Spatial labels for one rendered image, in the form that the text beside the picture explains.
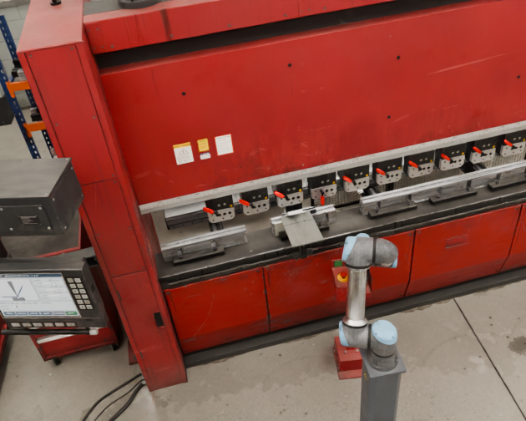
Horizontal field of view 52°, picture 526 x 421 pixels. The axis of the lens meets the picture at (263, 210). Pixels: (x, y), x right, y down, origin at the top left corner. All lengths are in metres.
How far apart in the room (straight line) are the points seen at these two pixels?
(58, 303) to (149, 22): 1.24
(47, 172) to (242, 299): 1.62
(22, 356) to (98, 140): 2.20
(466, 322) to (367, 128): 1.66
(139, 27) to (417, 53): 1.37
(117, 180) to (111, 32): 0.65
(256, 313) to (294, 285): 0.31
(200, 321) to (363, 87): 1.70
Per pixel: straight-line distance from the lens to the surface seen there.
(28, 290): 2.44
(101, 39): 2.50
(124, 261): 2.91
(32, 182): 2.17
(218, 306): 3.39
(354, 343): 2.63
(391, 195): 3.40
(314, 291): 3.51
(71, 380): 4.02
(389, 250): 2.47
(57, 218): 2.13
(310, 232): 3.08
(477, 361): 3.85
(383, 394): 2.91
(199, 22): 2.50
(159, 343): 3.40
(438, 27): 2.94
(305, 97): 2.79
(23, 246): 3.52
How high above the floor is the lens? 3.05
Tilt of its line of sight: 39 degrees down
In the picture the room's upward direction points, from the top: 7 degrees counter-clockwise
